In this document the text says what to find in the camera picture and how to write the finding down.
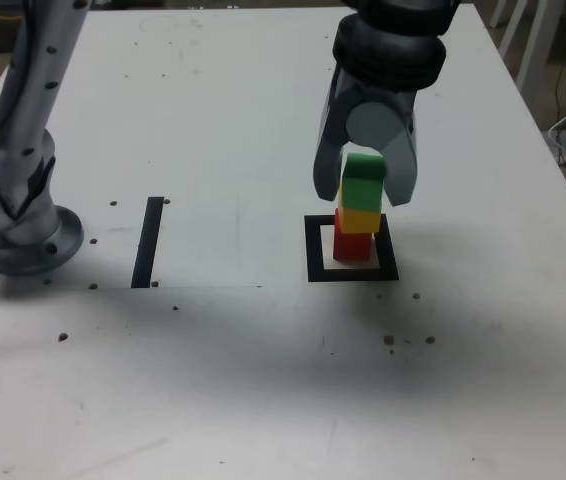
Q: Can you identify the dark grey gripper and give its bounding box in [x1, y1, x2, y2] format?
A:
[313, 68, 420, 208]

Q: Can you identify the green cube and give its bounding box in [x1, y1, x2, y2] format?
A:
[340, 153, 388, 212]

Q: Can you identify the yellow cube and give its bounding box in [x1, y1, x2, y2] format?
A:
[337, 192, 382, 234]

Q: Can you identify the red cube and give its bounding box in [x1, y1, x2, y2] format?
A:
[332, 208, 375, 264]

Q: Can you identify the black tape square outline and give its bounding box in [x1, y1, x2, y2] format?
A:
[304, 213, 400, 284]

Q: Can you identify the white furniture leg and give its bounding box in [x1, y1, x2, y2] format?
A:
[515, 0, 560, 96]
[487, 0, 514, 29]

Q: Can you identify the black tape strip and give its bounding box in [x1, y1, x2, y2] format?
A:
[130, 196, 165, 290]

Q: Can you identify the thin black hanging cable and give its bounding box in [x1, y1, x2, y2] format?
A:
[554, 60, 565, 129]

